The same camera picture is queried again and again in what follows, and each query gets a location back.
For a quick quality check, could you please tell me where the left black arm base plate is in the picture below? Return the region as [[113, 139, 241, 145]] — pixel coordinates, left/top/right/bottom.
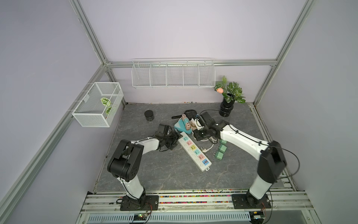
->
[[120, 195, 159, 211]]

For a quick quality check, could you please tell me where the long white power strip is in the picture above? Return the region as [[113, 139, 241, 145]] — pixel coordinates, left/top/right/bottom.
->
[[178, 132, 212, 172]]

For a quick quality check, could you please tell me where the teal triangular power socket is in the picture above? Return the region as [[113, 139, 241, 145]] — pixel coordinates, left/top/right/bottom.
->
[[174, 118, 192, 134]]

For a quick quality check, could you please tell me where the white wire basket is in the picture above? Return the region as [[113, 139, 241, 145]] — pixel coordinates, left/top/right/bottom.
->
[[72, 82, 124, 127]]

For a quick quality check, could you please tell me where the long white wire shelf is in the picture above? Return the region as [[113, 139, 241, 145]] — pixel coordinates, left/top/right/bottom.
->
[[131, 58, 216, 88]]

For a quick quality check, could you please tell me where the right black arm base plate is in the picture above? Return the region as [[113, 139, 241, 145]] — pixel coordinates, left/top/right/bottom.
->
[[231, 194, 272, 210]]

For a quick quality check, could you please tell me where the white slotted cable duct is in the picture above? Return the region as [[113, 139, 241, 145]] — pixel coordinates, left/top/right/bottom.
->
[[84, 211, 251, 224]]

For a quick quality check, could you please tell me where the small black round jar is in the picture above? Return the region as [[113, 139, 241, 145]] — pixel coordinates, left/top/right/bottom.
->
[[144, 110, 154, 121]]

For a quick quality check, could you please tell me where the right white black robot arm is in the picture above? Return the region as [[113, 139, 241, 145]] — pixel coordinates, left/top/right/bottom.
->
[[195, 110, 287, 207]]

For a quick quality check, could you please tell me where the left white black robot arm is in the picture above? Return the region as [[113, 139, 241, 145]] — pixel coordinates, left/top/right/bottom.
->
[[107, 124, 182, 201]]

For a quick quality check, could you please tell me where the green artificial plant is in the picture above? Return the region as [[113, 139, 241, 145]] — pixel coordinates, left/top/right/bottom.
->
[[214, 76, 246, 104]]

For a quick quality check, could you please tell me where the green leaf in basket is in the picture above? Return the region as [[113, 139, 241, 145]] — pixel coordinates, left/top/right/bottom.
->
[[100, 98, 112, 115]]

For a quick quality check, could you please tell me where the black ribbed vase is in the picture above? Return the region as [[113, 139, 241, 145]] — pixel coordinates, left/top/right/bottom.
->
[[219, 98, 235, 117]]

